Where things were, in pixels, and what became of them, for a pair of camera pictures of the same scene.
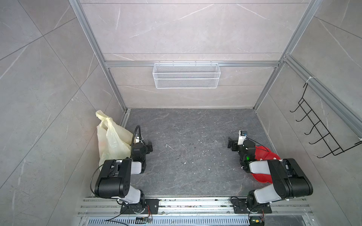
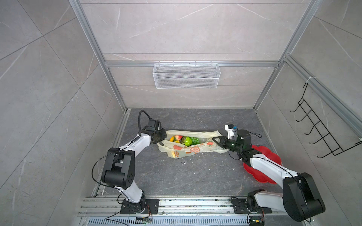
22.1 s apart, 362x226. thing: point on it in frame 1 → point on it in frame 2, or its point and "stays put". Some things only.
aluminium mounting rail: (111, 207) stays put
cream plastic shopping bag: (114, 140) → (175, 150)
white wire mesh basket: (186, 76) stays put
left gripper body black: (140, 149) → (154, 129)
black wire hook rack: (321, 128) stays put
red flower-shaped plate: (262, 153) stays put
